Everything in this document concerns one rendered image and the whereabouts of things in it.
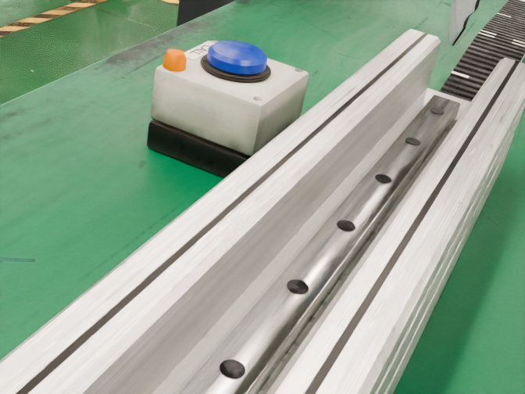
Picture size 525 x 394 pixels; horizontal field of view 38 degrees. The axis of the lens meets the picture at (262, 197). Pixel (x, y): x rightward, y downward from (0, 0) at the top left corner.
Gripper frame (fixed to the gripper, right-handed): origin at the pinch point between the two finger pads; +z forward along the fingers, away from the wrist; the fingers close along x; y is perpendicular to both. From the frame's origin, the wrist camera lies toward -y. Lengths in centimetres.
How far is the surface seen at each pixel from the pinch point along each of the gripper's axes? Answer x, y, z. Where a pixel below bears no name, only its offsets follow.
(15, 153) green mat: 22.7, -41.0, 3.4
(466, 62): 1.9, -3.8, 0.9
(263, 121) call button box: 9.1, -34.0, -1.2
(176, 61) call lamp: 15.6, -34.2, -3.2
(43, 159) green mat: 20.9, -40.5, 3.4
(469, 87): 0.5, -7.7, 1.7
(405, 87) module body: 2.3, -27.2, -3.7
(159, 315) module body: 2, -57, -5
